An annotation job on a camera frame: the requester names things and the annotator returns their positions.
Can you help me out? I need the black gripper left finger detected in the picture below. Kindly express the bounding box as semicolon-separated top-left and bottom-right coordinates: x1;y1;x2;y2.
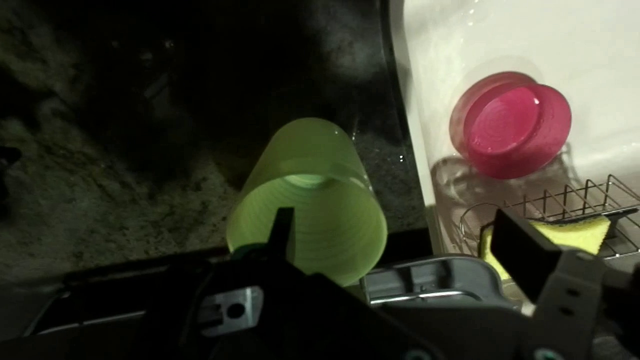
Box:
177;207;441;360

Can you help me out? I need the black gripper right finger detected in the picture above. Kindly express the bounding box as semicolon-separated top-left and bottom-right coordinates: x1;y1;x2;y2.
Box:
489;207;640;360

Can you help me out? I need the yellow plastic cup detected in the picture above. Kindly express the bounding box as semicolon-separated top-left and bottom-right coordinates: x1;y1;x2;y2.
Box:
224;117;390;289

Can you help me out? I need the pink plastic cup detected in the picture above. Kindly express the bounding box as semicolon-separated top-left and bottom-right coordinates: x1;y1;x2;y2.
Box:
448;71;574;180

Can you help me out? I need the yellow sponge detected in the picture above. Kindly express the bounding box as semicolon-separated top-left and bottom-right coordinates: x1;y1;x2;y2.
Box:
478;215;612;282

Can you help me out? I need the grey dish rack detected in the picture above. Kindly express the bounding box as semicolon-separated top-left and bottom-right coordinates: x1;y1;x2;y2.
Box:
361;255;536;319

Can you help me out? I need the white sink basin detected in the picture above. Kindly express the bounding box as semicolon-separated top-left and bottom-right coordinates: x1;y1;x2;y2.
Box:
387;0;640;269

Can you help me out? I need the wire sponge caddy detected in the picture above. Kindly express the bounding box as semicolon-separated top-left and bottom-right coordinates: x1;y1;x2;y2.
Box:
502;175;640;263

